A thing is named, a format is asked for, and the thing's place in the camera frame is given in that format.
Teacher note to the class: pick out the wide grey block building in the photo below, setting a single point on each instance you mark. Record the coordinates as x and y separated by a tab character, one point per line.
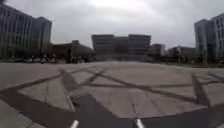
120	43

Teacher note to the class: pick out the grey paved plaza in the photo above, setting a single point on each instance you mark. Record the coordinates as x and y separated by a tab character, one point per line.
113	96

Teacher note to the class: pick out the low dark building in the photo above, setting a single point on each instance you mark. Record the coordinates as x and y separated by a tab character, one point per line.
68	49

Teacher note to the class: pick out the group of people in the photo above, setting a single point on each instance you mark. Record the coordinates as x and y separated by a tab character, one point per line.
63	59

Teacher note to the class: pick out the robot's own part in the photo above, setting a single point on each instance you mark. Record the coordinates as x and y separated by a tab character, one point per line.
139	123
74	124

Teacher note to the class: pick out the low pale building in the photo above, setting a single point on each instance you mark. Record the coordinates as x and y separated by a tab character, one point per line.
181	50

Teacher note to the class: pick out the row of trees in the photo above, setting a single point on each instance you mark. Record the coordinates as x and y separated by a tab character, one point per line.
190	56

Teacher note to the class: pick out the tall grey glass building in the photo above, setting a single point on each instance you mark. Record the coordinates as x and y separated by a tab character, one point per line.
18	31

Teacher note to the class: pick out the pale tall building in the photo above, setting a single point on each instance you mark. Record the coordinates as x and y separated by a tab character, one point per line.
210	35

